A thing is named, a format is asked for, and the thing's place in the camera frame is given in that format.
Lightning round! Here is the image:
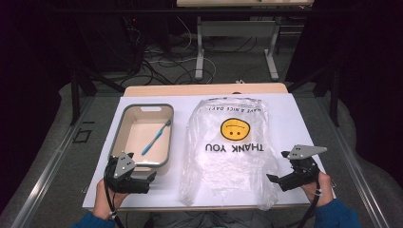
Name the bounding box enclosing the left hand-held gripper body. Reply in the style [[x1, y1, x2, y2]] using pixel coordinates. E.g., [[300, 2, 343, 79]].
[[104, 152, 150, 195]]

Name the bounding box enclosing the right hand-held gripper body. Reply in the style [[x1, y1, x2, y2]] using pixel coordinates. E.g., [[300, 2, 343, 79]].
[[278, 144, 328, 192]]

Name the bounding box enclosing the clear plastic bag smiley print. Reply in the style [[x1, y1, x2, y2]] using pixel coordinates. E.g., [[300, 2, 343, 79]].
[[178, 96, 280, 212]]

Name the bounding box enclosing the person's right hand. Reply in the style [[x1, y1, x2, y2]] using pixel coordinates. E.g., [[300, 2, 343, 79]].
[[300, 170, 336, 209]]

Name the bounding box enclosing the person's left hand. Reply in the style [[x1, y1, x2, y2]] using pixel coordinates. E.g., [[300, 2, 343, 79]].
[[91, 178, 129, 221]]

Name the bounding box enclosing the beige bin grey rim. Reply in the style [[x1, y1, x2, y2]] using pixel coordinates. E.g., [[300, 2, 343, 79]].
[[107, 103, 175, 177]]

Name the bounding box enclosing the blue toothbrush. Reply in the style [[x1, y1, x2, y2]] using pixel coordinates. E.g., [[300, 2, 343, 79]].
[[141, 119, 173, 157]]

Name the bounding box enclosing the white board mat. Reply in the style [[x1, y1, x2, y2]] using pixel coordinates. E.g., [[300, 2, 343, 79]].
[[82, 92, 338, 210]]

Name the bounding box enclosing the black metal stand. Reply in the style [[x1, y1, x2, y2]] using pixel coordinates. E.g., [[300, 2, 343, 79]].
[[69, 61, 126, 126], [285, 58, 340, 128]]

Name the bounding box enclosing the wooden table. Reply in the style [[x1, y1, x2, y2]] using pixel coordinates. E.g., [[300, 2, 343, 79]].
[[86, 82, 290, 213]]

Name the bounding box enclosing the dark computer tower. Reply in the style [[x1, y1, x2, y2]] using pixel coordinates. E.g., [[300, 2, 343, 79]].
[[75, 13, 148, 74]]

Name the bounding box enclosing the left hand-held gripper black cable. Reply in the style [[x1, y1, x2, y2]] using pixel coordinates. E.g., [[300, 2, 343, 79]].
[[104, 184, 126, 228]]

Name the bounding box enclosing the hand-held gripper black cable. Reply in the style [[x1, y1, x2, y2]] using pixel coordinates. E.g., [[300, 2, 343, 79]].
[[104, 184, 126, 228], [294, 179, 321, 228]]

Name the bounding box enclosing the right hand-held gripper black cable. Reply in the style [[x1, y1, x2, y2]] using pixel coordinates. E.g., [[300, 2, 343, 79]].
[[294, 179, 321, 228]]

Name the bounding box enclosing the aluminium floor rail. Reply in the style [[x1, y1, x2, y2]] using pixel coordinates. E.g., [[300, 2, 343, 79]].
[[317, 94, 393, 228], [10, 96, 97, 228]]

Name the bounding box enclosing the tangle of floor cables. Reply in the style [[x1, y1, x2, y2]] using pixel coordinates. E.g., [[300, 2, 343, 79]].
[[122, 17, 259, 87]]

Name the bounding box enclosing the white metal desk frame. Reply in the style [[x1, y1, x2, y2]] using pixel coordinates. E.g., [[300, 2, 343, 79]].
[[194, 15, 282, 82]]

